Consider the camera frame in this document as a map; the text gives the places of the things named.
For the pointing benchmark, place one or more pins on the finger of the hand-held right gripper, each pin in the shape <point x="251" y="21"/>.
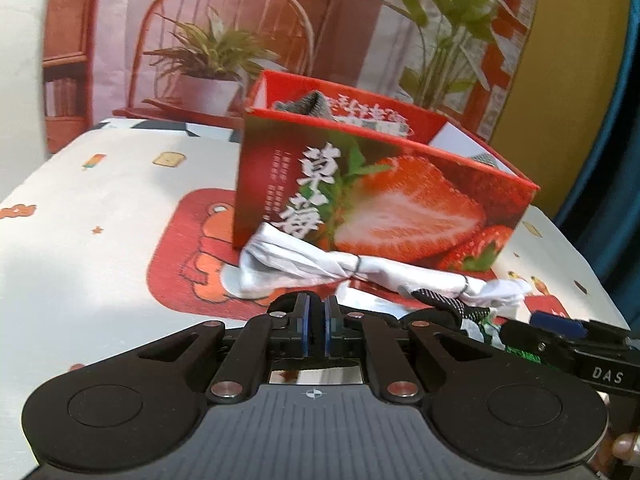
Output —
<point x="535" y="342"/>
<point x="557" y="324"/>

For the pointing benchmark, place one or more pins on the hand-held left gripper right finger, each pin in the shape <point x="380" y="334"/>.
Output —
<point x="330" y="325"/>

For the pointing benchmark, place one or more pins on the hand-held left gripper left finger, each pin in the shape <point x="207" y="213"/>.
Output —
<point x="302" y="325"/>

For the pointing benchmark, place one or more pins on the white cloth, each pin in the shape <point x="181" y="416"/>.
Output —
<point x="300" y="260"/>

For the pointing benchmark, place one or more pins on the black white patterned sock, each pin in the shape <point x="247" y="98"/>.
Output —
<point x="445" y="301"/>

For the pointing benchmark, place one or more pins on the red strawberry print box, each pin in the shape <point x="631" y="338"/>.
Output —
<point x="400" y="210"/>

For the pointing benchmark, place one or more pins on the grey patterned cloth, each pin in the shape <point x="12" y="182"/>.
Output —
<point x="486" y="159"/>

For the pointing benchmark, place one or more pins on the grey knitted sock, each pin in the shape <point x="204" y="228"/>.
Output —
<point x="305" y="105"/>

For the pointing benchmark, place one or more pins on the person's right hand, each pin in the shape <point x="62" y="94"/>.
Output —
<point x="626" y="446"/>

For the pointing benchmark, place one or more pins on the white and green sock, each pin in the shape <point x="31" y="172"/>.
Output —
<point x="475" y="332"/>

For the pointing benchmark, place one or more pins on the dark blue curtain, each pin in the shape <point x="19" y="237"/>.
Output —
<point x="615" y="160"/>

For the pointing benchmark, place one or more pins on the cartoon printed tablecloth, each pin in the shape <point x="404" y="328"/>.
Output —
<point x="100" y="210"/>

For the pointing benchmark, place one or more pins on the wall poster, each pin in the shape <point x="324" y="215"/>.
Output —
<point x="350" y="35"/>

